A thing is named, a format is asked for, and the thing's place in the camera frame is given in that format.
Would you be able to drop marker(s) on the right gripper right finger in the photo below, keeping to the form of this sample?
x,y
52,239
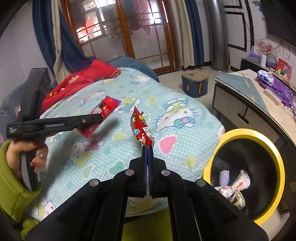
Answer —
x,y
150,166

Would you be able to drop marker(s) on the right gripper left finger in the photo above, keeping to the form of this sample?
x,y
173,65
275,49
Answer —
x,y
144,171

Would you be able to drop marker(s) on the red snack wrapper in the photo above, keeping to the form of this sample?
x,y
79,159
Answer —
x,y
140,129

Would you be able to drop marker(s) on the red candy tube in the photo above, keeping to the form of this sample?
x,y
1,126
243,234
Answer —
x,y
100,113

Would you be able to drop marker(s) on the white plastic bag trash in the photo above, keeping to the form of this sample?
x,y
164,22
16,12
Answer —
x,y
242,182

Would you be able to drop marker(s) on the green left sleeve forearm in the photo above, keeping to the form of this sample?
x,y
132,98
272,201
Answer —
x,y
14,196

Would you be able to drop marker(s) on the yellow rimmed black trash bin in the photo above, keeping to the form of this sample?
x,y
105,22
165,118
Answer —
x,y
247,169

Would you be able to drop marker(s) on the left hand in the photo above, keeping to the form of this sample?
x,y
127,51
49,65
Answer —
x,y
13,156

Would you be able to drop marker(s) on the hello kitty bed sheet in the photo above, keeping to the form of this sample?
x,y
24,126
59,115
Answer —
x,y
184,131

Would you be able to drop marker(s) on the left blue curtain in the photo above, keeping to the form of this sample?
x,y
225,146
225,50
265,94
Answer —
x,y
57,45

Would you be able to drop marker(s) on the blue curtain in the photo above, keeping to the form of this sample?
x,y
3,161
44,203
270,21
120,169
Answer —
x,y
196,31
57,45

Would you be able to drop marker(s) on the red blanket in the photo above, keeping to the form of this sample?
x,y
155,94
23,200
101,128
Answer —
x,y
98,70

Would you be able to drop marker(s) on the blue square stool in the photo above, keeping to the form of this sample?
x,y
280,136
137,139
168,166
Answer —
x,y
195,83

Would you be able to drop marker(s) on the coffee table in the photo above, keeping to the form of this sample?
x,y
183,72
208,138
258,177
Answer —
x,y
240,99

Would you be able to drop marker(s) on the wooden glass sliding door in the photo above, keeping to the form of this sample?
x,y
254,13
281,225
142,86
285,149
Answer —
x,y
110,30

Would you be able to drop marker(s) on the black tv cabinet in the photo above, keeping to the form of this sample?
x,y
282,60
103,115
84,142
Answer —
x,y
247,63

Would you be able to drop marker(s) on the white power strip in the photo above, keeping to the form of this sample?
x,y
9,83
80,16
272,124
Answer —
x,y
272,97

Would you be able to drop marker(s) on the tissue pack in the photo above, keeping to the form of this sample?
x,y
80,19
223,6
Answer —
x,y
266,77

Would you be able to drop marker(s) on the purple bag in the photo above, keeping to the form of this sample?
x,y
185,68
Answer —
x,y
280,90

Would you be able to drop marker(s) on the silver standing air conditioner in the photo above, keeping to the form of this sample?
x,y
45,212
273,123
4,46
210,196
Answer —
x,y
218,30

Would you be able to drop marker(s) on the white vase red flowers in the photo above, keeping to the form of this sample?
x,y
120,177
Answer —
x,y
264,48

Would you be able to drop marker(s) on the colourful picture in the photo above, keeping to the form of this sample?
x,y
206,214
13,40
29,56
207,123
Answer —
x,y
284,69

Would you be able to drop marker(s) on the wall mounted television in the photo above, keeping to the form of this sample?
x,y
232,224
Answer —
x,y
280,19

